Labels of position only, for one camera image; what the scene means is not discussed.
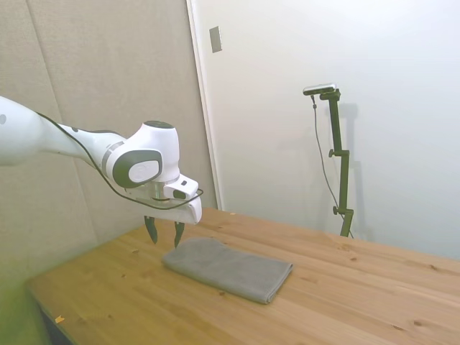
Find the grey towel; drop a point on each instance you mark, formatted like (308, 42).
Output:
(230, 267)

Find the dark green camera stand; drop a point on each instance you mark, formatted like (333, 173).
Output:
(344, 172)

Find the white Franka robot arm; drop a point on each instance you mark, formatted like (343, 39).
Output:
(158, 143)

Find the small yellow tape scrap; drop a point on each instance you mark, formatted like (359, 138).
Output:
(59, 318)

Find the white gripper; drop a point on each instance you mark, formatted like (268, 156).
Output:
(187, 213)

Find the white door frame trim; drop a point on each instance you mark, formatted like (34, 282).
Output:
(206, 108)

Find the silver camera on stand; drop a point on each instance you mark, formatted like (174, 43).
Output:
(320, 89)

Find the grey wall switch plate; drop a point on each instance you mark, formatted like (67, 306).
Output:
(215, 39)

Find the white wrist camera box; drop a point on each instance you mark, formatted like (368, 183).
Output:
(181, 187)

